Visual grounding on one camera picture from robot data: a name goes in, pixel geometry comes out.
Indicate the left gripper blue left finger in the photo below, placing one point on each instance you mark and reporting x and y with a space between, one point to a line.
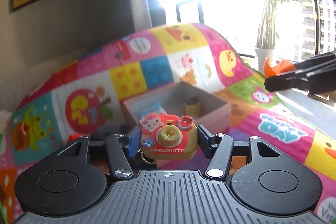
131 142

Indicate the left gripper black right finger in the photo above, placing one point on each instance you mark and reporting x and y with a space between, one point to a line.
206 141

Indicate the Hello Kitty toy camera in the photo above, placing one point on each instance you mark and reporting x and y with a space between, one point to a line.
167 137

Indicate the orange toy piece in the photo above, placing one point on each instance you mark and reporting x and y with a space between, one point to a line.
283 66

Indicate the blue white tissue pack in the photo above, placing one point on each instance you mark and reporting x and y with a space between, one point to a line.
155 108

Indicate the small dark yellow toy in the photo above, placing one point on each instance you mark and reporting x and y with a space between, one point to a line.
192 107

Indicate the pink cardboard box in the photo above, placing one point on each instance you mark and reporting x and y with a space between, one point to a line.
178 105

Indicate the colourful cartoon play mat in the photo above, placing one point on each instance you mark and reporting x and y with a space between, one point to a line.
111 87

